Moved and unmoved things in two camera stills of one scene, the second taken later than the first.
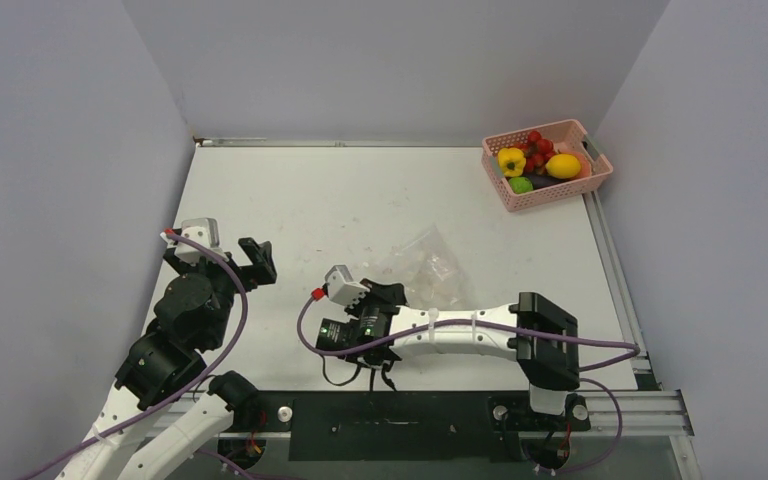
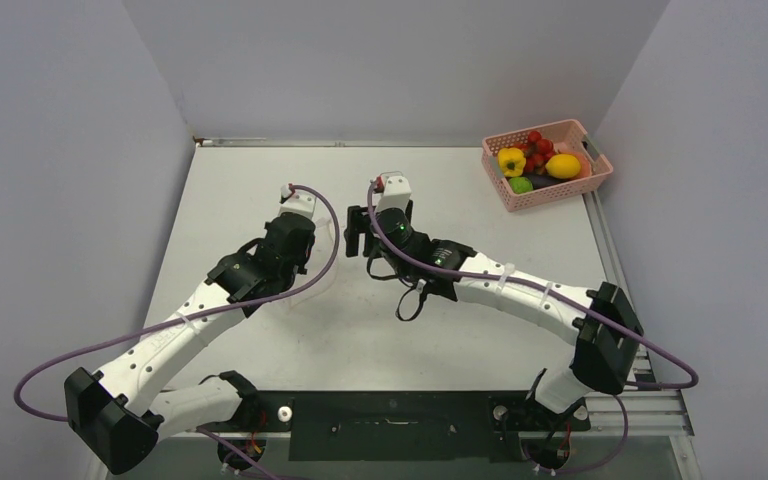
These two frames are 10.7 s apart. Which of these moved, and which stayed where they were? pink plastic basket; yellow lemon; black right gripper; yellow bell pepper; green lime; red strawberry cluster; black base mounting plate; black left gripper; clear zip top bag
Moved: black left gripper; black right gripper; clear zip top bag
Stayed: yellow bell pepper; green lime; red strawberry cluster; pink plastic basket; yellow lemon; black base mounting plate
